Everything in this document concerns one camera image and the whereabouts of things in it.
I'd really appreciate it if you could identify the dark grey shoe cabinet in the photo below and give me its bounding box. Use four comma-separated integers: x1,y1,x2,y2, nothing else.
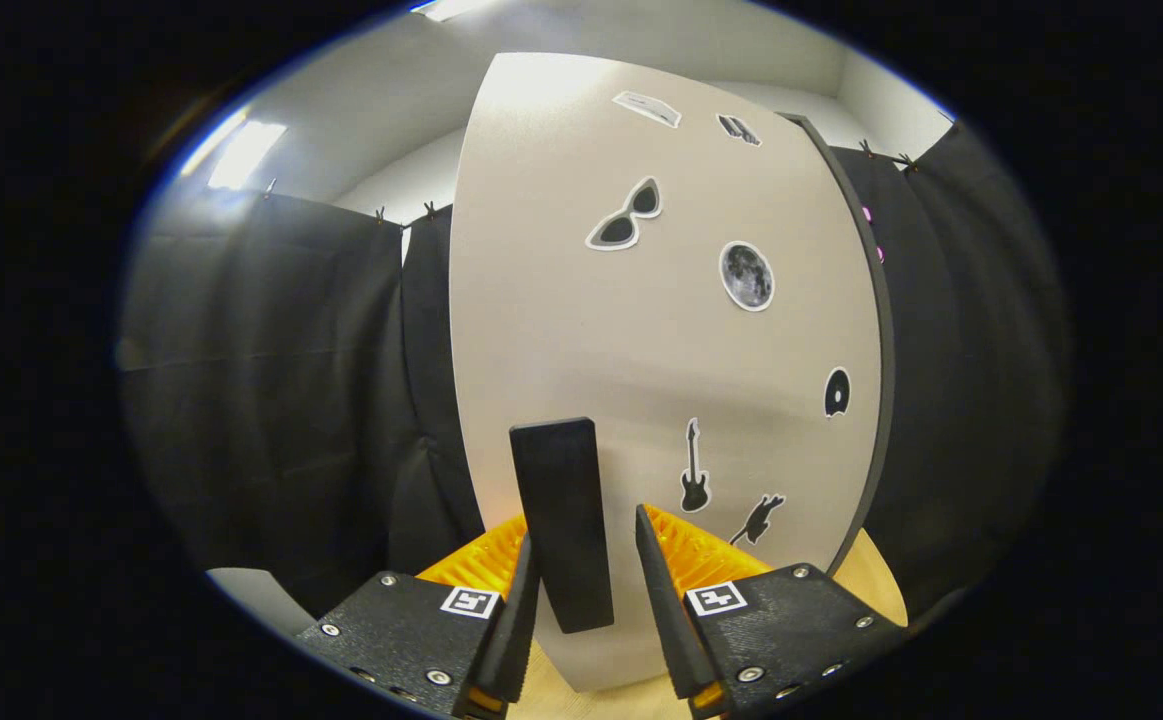
781,112,897,576

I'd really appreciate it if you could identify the wide ceiling light panel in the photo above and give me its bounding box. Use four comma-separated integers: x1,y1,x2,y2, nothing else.
411,0,502,21

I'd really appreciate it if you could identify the black backdrop cloth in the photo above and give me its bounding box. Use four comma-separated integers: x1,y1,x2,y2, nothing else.
119,120,1072,621

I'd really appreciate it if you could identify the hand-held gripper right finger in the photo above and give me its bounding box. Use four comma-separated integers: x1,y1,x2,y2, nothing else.
634,503,910,720

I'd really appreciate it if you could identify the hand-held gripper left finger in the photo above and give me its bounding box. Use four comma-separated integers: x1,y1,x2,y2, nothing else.
293,512,542,720

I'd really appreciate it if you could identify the narrow ceiling light strip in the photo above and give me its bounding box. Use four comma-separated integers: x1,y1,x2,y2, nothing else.
181,105,289,191

